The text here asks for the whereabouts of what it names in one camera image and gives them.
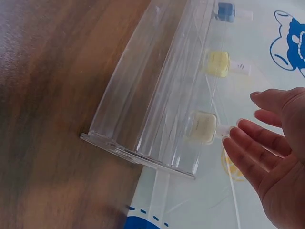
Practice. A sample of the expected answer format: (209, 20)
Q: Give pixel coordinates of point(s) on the clear acrylic display stand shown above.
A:
(152, 95)

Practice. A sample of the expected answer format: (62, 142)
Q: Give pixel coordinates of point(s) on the yellow square perfume bottle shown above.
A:
(218, 63)

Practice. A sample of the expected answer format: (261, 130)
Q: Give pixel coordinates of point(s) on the blue square perfume bottle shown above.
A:
(226, 10)

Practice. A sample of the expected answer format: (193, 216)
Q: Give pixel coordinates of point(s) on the cream square perfume bottle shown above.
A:
(203, 126)

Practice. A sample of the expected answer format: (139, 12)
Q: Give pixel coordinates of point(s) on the person's right hand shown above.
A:
(281, 171)

